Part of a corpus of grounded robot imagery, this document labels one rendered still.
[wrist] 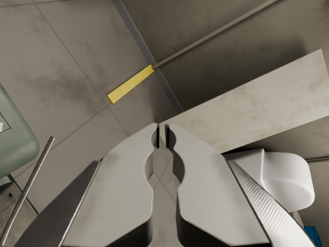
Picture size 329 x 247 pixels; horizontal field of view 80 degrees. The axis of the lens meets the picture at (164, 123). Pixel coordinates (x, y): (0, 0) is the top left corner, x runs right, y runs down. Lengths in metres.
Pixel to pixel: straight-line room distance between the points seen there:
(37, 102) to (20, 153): 1.48
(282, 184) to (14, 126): 2.84
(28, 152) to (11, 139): 0.05
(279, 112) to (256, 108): 0.29
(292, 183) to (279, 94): 1.10
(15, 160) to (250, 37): 2.69
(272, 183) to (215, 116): 1.12
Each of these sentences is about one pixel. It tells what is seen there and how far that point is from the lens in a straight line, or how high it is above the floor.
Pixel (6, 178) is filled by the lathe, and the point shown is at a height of 0.54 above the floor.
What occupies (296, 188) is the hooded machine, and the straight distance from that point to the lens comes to 3.04.
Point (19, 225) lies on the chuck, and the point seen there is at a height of 1.21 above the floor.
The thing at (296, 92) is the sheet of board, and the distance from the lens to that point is 2.88.
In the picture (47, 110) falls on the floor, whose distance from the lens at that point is 2.07.
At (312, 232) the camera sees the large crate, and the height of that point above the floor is 1.32.
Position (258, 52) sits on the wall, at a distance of 2.91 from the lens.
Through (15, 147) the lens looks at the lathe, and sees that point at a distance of 0.60.
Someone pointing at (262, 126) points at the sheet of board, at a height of 1.28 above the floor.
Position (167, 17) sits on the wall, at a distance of 3.07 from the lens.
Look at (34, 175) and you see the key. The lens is 0.53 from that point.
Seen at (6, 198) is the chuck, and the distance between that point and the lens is 0.64.
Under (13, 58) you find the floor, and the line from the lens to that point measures 2.17.
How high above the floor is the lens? 1.82
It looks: 36 degrees down
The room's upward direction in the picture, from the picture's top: 72 degrees clockwise
